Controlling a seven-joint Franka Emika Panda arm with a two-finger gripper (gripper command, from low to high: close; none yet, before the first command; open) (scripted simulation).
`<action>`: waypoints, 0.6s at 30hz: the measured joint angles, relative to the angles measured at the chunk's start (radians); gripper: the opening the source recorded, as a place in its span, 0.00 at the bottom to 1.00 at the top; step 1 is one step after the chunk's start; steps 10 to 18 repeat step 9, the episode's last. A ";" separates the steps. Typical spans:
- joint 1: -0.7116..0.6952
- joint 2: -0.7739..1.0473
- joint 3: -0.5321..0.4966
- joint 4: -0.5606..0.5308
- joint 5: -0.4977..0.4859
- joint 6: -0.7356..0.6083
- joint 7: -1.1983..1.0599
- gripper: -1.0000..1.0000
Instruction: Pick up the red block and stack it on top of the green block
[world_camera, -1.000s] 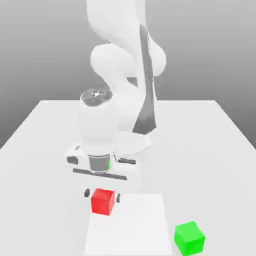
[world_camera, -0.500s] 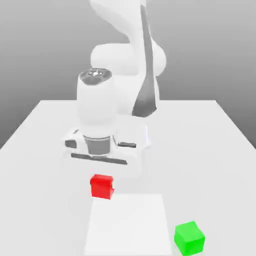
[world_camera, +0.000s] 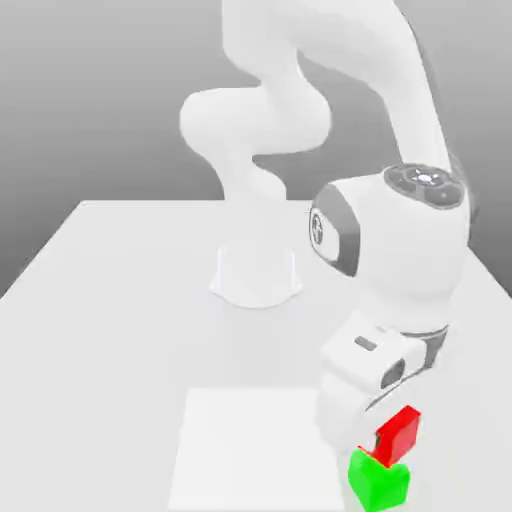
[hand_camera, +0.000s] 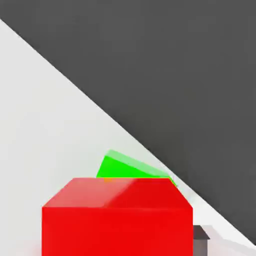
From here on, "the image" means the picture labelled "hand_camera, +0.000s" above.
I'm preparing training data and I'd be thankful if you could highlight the small red cube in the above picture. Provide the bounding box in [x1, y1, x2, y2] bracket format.
[41, 177, 194, 256]

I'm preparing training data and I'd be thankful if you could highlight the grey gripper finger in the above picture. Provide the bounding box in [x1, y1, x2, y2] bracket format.
[192, 224, 255, 256]

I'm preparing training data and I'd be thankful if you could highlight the small green cube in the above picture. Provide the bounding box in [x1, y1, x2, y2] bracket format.
[95, 149, 178, 188]

